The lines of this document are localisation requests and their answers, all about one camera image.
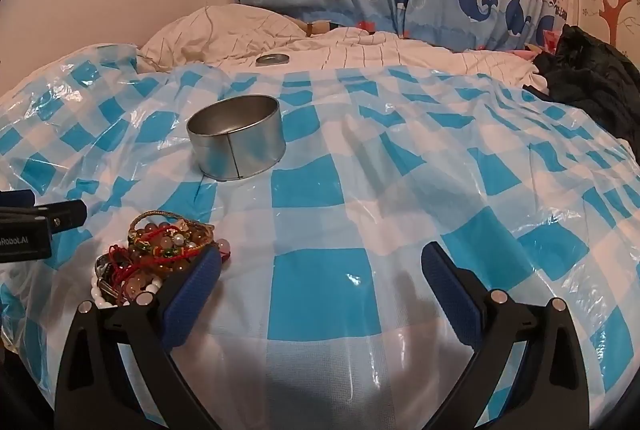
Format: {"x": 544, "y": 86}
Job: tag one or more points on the blue checked plastic sheet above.
{"x": 350, "y": 210}

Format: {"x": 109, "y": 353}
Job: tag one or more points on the round metal tin lid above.
{"x": 272, "y": 59}

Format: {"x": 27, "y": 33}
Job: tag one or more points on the pink cloth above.
{"x": 547, "y": 42}

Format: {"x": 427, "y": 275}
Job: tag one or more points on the white striped quilt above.
{"x": 240, "y": 34}

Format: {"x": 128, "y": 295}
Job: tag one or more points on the black clothing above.
{"x": 590, "y": 74}

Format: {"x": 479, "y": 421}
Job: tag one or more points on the round metal tin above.
{"x": 235, "y": 149}

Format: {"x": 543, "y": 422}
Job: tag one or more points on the beaded jewelry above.
{"x": 222, "y": 246}

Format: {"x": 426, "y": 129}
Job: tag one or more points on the brown tree wall sticker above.
{"x": 612, "y": 14}

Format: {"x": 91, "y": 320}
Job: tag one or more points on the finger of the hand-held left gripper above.
{"x": 15, "y": 200}
{"x": 67, "y": 215}

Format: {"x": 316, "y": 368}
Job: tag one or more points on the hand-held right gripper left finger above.
{"x": 192, "y": 295}

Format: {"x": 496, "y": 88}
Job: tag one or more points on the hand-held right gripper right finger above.
{"x": 450, "y": 295}

